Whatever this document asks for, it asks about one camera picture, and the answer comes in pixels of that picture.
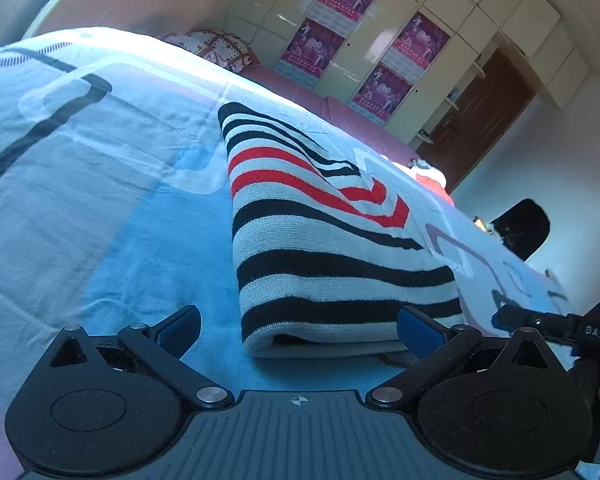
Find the white corner shelf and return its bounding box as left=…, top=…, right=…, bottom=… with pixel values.
left=420, top=60, right=486, bottom=142

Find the striped knit sweater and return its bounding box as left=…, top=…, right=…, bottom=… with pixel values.
left=217, top=101, right=465, bottom=359

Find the blue printed blanket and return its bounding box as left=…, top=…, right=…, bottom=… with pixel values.
left=0, top=26, right=586, bottom=480

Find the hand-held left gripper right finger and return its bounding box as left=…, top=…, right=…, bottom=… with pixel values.
left=366, top=305, right=569, bottom=410

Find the brown wooden door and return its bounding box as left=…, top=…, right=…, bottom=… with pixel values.
left=417, top=50, right=537, bottom=194

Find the pink bed sheet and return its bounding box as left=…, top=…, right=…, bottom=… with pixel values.
left=240, top=65, right=422, bottom=167

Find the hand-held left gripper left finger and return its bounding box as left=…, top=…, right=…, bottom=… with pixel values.
left=50, top=304, right=235, bottom=410

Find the black chair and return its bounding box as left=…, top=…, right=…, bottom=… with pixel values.
left=490, top=199, right=551, bottom=262

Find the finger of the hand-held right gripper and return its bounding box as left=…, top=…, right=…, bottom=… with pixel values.
left=494, top=304, right=581, bottom=345

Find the patterned pillow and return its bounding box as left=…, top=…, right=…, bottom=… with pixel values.
left=157, top=30, right=264, bottom=74

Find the cream wardrobe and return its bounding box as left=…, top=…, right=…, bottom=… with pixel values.
left=222, top=0, right=591, bottom=146

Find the red and white cloth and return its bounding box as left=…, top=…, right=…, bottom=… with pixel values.
left=410, top=159, right=457, bottom=207

